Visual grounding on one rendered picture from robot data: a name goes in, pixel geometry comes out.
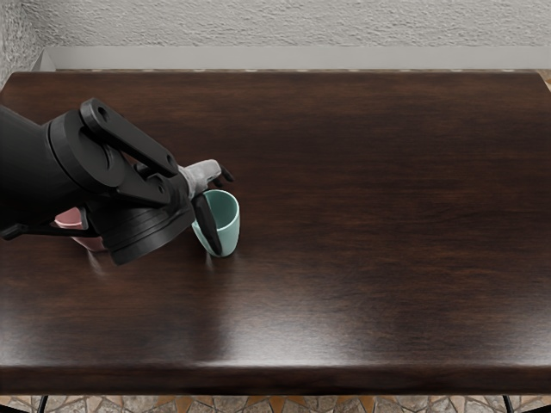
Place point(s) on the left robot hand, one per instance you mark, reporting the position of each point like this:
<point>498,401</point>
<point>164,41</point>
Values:
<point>202,172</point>

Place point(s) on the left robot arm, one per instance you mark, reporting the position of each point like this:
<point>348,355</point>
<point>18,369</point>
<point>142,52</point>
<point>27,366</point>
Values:
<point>64,172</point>

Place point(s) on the teal cup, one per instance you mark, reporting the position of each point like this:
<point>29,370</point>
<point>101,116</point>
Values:
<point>228,223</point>

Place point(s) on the pink cup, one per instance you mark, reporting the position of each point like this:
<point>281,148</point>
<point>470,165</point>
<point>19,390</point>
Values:
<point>71,218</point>

